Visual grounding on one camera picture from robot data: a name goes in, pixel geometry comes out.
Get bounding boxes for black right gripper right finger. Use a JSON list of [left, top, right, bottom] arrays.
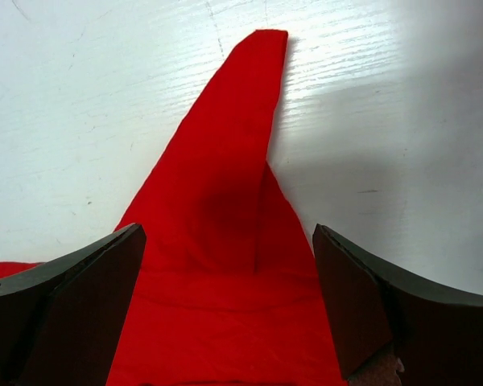
[[312, 225, 483, 385]]

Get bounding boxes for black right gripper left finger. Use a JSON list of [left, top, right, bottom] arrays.
[[0, 224, 147, 386]]

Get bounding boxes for red t-shirt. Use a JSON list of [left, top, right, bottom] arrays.
[[0, 28, 343, 386]]

